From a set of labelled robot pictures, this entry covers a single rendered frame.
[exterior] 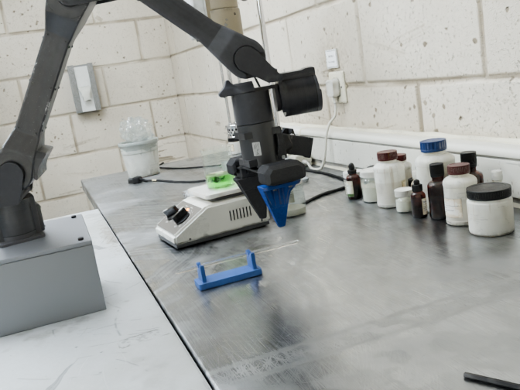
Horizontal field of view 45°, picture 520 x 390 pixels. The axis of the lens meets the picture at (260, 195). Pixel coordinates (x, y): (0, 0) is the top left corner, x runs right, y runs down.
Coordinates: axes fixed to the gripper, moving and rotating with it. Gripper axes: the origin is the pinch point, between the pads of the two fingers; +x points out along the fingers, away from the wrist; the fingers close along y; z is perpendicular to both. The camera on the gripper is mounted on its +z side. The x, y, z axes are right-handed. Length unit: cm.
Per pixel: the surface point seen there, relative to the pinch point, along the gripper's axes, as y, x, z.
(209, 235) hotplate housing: 23.8, 9.0, -4.5
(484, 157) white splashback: 4.1, 2.7, 44.2
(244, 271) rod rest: -1.6, 9.4, -6.4
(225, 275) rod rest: -1.1, 9.4, -9.2
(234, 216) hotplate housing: 23.8, 6.6, 1.2
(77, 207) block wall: 271, 37, -16
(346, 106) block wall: 63, -6, 49
